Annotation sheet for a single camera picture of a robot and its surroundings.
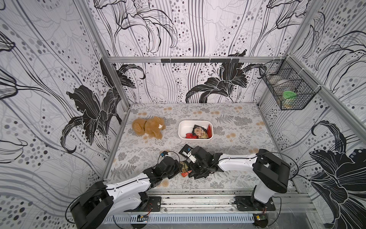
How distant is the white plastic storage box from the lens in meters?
0.97

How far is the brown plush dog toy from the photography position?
0.94m

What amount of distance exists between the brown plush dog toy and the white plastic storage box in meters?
0.14
